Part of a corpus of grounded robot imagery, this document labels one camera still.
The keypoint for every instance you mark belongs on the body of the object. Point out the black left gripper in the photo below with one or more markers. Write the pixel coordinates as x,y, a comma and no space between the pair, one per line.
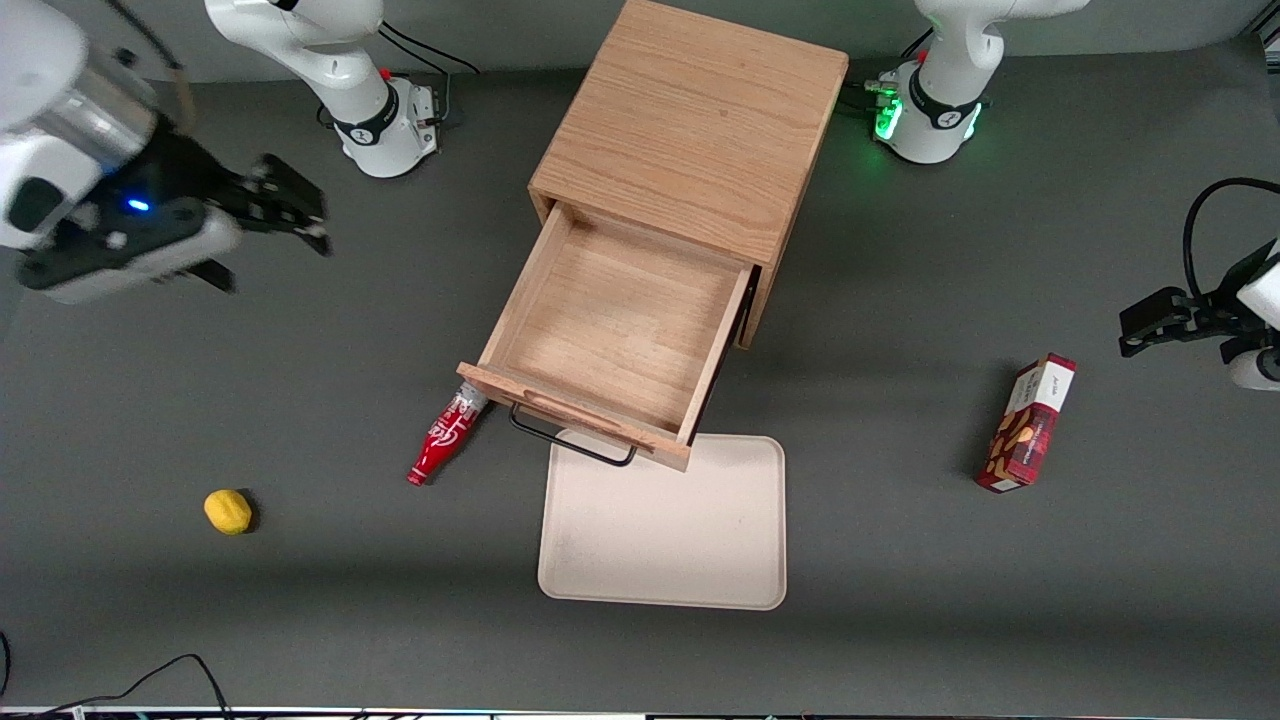
1222,298

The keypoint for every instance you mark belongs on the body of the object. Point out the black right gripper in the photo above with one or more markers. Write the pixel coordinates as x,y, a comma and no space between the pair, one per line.
183,170

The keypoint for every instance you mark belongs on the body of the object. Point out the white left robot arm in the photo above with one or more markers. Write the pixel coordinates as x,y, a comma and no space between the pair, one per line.
945,95

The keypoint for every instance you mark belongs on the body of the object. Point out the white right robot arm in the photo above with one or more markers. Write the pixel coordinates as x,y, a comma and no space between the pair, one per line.
330,60

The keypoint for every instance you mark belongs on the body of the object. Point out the wooden drawer cabinet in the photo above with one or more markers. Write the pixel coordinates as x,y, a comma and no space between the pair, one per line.
700,120

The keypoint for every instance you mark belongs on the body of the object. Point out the red plaid cookie box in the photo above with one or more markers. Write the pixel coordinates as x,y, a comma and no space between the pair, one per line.
1025,430

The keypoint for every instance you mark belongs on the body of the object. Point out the yellow lemon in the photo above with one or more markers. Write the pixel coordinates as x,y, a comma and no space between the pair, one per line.
227,511

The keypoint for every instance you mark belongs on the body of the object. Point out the red cola bottle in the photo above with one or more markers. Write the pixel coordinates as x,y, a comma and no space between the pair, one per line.
440,447

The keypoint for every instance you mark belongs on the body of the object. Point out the beige plastic tray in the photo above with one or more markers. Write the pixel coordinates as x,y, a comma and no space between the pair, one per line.
680,545

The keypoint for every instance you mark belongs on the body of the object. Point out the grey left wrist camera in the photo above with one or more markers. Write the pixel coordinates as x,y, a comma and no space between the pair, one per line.
1258,372

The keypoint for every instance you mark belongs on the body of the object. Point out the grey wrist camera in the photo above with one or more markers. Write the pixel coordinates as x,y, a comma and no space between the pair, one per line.
1258,372
120,258

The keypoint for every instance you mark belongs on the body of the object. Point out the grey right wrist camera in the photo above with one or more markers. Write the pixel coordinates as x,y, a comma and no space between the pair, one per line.
120,258

